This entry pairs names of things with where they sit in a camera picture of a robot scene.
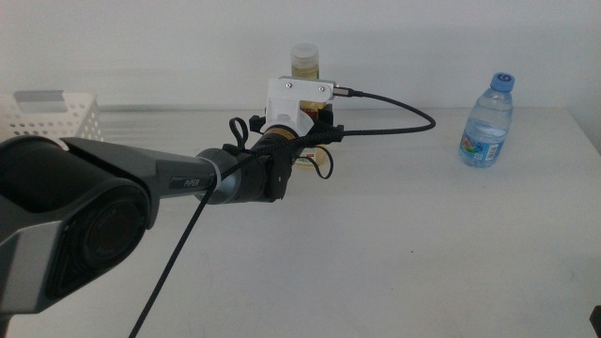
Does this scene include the yellow juice bottle red label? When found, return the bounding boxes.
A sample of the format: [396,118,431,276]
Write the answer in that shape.
[289,42,332,171]

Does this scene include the clear water bottle blue cap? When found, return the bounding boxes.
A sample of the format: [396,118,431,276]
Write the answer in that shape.
[458,71,516,169]

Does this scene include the white perforated plastic basket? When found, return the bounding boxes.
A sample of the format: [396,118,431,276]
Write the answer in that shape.
[0,89,104,145]

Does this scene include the thin black wire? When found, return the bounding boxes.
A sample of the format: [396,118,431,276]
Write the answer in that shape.
[228,116,334,180]

